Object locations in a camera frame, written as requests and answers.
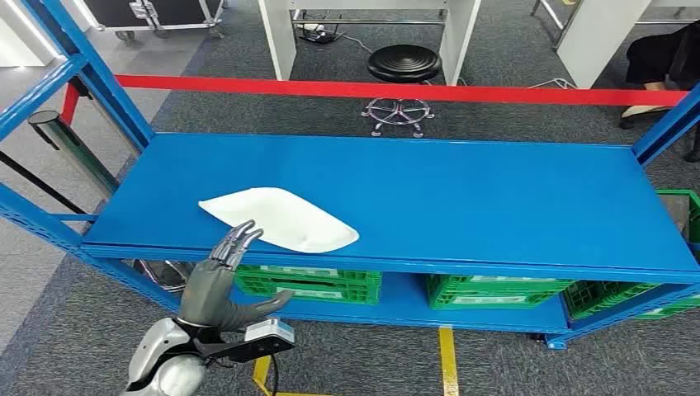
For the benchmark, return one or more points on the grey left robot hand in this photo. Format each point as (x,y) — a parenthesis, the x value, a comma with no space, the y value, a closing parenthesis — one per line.
(205,295)

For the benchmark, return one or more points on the white plastic part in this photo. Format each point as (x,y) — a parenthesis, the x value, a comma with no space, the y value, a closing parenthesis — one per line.
(279,218)

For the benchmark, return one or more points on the blue metal shelf rack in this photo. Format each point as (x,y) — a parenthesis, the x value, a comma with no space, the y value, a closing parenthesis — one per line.
(410,191)

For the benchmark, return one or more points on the green plastic crate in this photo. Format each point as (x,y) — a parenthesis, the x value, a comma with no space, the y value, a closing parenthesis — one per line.
(492,292)
(601,298)
(328,284)
(693,213)

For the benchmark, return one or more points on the yellow floor tape marking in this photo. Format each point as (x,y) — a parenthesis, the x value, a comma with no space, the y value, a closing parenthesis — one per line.
(448,361)

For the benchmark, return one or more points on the red barrier belt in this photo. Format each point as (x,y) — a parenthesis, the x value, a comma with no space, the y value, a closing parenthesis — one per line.
(383,89)

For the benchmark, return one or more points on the power strip with plugs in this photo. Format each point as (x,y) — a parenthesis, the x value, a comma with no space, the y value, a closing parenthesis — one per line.
(320,35)

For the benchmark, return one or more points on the black wheeled flight case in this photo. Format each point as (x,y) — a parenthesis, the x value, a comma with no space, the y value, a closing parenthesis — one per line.
(142,11)

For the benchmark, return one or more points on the black round stool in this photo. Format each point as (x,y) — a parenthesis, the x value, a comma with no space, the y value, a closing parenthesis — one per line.
(404,63)

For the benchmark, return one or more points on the white desk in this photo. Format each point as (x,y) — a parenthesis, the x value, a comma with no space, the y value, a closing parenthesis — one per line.
(456,38)
(596,38)

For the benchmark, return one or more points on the person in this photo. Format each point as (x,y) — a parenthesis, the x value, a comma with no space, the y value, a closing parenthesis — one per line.
(656,57)

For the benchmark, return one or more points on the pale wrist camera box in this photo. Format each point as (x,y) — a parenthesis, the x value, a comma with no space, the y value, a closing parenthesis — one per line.
(268,330)

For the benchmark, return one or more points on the stanchion post with belt head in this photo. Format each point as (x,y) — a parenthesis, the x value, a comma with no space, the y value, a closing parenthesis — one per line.
(115,123)

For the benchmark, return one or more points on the chrome stanchion post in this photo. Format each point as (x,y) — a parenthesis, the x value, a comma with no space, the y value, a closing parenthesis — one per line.
(71,147)

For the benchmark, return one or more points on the black stanchion post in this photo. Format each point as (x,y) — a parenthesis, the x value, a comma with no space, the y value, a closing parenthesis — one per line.
(38,183)

